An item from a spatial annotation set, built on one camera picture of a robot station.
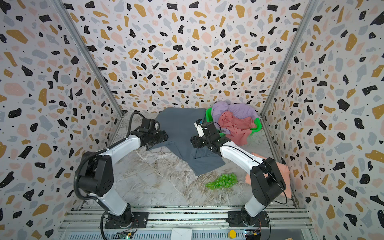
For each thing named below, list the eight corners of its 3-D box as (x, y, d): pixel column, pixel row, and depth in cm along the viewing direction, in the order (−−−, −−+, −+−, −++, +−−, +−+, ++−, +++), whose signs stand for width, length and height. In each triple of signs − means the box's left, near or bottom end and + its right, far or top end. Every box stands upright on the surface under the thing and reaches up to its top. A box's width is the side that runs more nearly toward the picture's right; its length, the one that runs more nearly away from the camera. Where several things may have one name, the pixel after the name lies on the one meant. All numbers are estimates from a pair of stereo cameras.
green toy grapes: (207, 191, 85) (207, 188, 81) (204, 180, 89) (205, 176, 85) (237, 186, 87) (238, 183, 83) (233, 175, 92) (234, 171, 88)
